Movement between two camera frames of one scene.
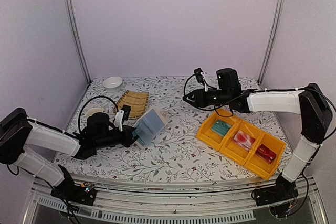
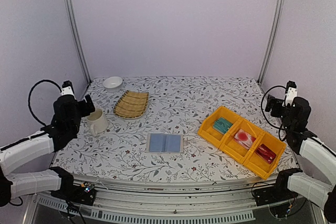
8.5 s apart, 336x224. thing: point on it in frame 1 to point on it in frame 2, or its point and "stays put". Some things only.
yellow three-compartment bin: (243, 142) stays put
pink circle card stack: (244, 140) stays put
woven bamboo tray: (137, 100) stays put
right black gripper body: (199, 96) to (275, 112)
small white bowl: (112, 84) stays put
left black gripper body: (126, 141) to (86, 110)
